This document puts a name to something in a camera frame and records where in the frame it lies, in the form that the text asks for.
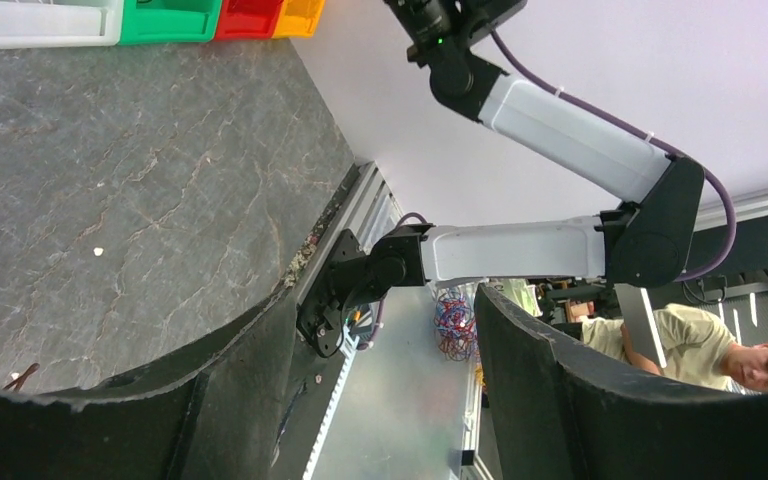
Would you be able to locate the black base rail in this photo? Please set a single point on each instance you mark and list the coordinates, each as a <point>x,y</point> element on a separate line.
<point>355,262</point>

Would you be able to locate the seated person in beige shirt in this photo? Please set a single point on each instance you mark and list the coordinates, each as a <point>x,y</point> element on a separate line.
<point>699,349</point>

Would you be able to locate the red plastic bin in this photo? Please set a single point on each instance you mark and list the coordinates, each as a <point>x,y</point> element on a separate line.
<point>247,19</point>

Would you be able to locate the blue red wire bundle background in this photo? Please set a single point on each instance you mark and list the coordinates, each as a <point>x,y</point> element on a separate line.
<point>455,325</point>

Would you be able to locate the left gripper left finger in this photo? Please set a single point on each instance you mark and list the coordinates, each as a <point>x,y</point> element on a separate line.
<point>208,410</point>

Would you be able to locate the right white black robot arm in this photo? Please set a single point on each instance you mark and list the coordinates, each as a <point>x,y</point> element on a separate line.
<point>410,94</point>

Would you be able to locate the white plastic bin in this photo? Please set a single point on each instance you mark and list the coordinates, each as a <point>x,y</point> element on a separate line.
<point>53,24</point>

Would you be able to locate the orange plastic bin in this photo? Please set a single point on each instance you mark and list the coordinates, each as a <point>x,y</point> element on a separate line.
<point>298,18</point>

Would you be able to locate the green plastic bin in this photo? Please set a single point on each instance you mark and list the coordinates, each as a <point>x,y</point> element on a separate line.
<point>169,21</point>

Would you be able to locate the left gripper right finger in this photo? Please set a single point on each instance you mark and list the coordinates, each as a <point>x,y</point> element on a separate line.
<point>562,410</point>

